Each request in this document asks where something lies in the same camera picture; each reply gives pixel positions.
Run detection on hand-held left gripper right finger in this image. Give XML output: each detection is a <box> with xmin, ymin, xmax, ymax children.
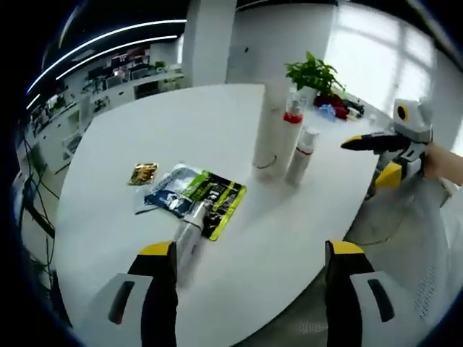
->
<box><xmin>324</xmin><ymin>239</ymin><xmax>410</xmax><ymax>347</ymax></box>

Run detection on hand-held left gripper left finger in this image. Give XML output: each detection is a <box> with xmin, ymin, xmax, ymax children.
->
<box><xmin>88</xmin><ymin>240</ymin><xmax>181</xmax><ymax>347</ymax></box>

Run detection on small white skincare bottle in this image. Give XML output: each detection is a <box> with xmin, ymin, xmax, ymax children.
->
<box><xmin>172</xmin><ymin>200</ymin><xmax>213</xmax><ymax>288</ymax></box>
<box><xmin>284</xmin><ymin>126</ymin><xmax>322</xmax><ymax>187</ymax></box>

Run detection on white skincare bottle red collar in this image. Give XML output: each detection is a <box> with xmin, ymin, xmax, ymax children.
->
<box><xmin>277</xmin><ymin>87</ymin><xmax>305</xmax><ymax>179</ymax></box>

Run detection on white blue skincare sachet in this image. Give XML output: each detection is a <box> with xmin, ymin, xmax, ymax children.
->
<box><xmin>132</xmin><ymin>163</ymin><xmax>205</xmax><ymax>218</ymax></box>

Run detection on tall white skincare tube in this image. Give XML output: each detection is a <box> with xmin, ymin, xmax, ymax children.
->
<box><xmin>252</xmin><ymin>83</ymin><xmax>289</xmax><ymax>181</ymax></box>

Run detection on gold skincare packet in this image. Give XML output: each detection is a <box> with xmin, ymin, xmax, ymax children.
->
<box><xmin>126</xmin><ymin>161</ymin><xmax>161</xmax><ymax>187</ymax></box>

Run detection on green black skincare sachet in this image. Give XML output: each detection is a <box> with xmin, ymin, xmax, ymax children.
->
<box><xmin>182</xmin><ymin>168</ymin><xmax>248</xmax><ymax>242</ymax></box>

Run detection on person's right hand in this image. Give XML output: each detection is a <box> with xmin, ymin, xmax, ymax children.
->
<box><xmin>422</xmin><ymin>142</ymin><xmax>463</xmax><ymax>181</ymax></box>

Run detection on red and blue items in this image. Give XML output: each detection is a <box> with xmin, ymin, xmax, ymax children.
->
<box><xmin>313</xmin><ymin>92</ymin><xmax>351</xmax><ymax>120</ymax></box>

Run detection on blue face mask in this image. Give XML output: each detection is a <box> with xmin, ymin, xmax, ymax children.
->
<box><xmin>318</xmin><ymin>103</ymin><xmax>340</xmax><ymax>123</ymax></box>

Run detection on person's white shirt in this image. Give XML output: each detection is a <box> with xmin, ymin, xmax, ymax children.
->
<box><xmin>432</xmin><ymin>173</ymin><xmax>463</xmax><ymax>275</ymax></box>

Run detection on bright window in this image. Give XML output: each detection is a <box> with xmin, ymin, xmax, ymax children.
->
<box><xmin>325</xmin><ymin>10</ymin><xmax>435</xmax><ymax>120</ymax></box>

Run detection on grey chair backrest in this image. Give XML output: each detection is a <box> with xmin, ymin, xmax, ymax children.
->
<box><xmin>343</xmin><ymin>173</ymin><xmax>451</xmax><ymax>328</ymax></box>

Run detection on green potted plant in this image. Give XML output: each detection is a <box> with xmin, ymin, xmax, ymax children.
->
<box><xmin>284</xmin><ymin>50</ymin><xmax>347</xmax><ymax>109</ymax></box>

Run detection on white office counter row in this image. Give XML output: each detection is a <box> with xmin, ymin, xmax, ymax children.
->
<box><xmin>21</xmin><ymin>61</ymin><xmax>185</xmax><ymax>145</ymax></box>

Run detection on bright ceiling light strip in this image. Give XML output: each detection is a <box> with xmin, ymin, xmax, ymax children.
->
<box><xmin>27</xmin><ymin>20</ymin><xmax>188</xmax><ymax>94</ymax></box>
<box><xmin>55</xmin><ymin>34</ymin><xmax>179</xmax><ymax>81</ymax></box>

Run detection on black cable bundle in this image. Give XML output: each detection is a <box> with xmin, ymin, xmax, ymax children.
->
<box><xmin>14</xmin><ymin>129</ymin><xmax>61</xmax><ymax>290</ymax></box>

